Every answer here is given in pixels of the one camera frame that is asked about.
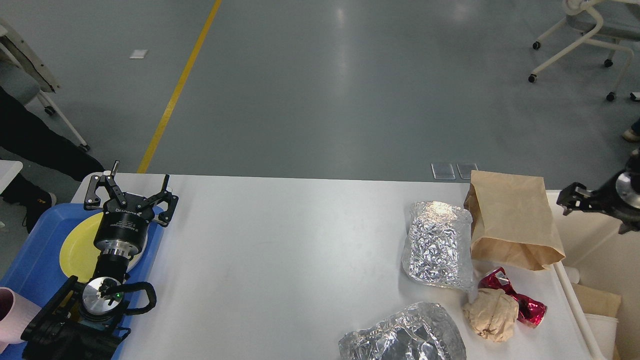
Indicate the blue plastic tray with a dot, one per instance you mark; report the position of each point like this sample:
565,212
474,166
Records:
36,273

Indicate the clear floor plate left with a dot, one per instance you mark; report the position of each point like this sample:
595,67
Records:
443,171

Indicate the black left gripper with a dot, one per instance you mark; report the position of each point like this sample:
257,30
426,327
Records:
123,232

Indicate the clear floor plate right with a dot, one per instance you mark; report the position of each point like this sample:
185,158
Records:
465,169

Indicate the foil bag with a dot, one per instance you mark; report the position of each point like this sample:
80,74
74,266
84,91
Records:
421,331
437,249

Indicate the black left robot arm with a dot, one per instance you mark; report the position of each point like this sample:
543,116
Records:
56,334

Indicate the white side table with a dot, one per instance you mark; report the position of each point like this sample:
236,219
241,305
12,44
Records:
8,171

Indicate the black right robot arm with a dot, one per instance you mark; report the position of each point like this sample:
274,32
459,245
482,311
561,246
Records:
636,160

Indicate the white office chair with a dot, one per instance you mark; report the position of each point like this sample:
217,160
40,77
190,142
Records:
600,23

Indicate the person in black clothes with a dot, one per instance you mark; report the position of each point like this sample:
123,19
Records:
27,136

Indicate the red foil wrapper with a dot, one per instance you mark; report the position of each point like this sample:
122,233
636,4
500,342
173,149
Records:
530,311

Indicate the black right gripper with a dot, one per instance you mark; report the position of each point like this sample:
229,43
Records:
618,198

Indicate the crumpled brown paper ball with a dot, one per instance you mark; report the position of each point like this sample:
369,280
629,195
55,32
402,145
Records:
492,315

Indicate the beige plastic bin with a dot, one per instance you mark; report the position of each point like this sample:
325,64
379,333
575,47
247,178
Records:
606,260

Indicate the yellow plastic plate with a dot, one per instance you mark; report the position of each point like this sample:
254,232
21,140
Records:
78,255

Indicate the white floor tag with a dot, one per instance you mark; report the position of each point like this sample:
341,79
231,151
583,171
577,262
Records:
138,54

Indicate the person at right edge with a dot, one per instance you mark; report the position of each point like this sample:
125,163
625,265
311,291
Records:
632,134

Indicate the clear floor plate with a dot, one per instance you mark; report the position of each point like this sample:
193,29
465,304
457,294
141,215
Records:
443,171
465,169

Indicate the large brown paper bag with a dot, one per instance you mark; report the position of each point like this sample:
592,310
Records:
597,302

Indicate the small brown paper bag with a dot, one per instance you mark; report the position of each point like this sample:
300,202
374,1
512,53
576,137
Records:
512,221

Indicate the white paper cup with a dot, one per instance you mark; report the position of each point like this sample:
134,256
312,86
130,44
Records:
604,330

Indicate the dark green mug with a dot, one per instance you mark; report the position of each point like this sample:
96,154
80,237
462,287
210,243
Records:
107,325

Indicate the pink plate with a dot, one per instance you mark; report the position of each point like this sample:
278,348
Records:
134,259

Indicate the pink ribbed cup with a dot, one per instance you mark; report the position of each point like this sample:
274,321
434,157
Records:
16,313

